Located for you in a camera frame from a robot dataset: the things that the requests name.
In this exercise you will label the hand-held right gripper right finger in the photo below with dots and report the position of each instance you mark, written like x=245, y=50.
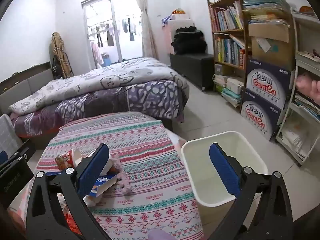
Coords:
x=225, y=170

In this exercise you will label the grey bed headboard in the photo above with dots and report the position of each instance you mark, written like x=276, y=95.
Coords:
x=30, y=85

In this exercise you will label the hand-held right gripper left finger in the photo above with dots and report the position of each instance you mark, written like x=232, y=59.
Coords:
x=92, y=172

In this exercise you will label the red printed snack cup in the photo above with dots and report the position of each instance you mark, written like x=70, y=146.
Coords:
x=65, y=158

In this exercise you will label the grey quilted cloth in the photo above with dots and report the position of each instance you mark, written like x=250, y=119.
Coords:
x=7, y=132

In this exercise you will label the stack of books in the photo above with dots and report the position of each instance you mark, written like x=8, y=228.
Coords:
x=230, y=90

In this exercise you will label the blue and white cardboard box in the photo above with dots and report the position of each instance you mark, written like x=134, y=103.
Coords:
x=267, y=85
x=260, y=120

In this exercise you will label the blue bucket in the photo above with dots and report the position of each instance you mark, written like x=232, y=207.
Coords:
x=106, y=60

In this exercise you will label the striped patterned tablecloth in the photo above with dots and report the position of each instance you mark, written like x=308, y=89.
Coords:
x=150, y=160

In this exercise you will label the white cabinet with pink cloth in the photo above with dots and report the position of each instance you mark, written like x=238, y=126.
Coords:
x=168, y=35

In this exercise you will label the pile of magazines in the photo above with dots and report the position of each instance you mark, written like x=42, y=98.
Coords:
x=265, y=5

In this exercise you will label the hanging laundry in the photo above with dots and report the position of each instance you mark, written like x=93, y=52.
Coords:
x=110, y=35

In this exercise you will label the pink fluffy cloth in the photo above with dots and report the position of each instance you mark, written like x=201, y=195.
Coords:
x=122, y=177

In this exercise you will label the white shelf unit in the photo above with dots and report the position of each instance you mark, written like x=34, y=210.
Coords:
x=297, y=130

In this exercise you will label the tan plaid coat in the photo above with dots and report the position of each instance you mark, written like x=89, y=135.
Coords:
x=60, y=47

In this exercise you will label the glass sliding door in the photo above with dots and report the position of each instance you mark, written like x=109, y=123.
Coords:
x=117, y=47

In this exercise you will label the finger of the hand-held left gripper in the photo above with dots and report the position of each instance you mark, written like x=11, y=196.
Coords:
x=23, y=150
x=2, y=157

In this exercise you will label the beige curtain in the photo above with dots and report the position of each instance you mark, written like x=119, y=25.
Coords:
x=146, y=30

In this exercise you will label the pink soft object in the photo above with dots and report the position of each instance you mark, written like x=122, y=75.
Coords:
x=306, y=86

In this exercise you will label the brown cardboard box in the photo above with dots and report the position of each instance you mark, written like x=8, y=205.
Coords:
x=272, y=45

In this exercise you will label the wooden bookshelf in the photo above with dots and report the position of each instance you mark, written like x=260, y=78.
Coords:
x=227, y=30

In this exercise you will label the black bag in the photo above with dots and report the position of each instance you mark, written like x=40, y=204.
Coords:
x=56, y=67

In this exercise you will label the lilac soft object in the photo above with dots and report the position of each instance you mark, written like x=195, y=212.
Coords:
x=160, y=234

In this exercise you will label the pile of black clothes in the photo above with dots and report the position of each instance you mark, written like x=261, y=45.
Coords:
x=188, y=40

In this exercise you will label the orange item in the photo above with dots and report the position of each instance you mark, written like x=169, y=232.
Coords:
x=178, y=11

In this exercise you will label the dark storage bench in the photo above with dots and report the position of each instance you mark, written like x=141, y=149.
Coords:
x=192, y=67

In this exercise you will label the white plastic waste bin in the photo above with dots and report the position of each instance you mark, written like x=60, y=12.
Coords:
x=195, y=170

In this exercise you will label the grey cartoon print quilt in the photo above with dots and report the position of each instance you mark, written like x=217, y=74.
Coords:
x=112, y=72

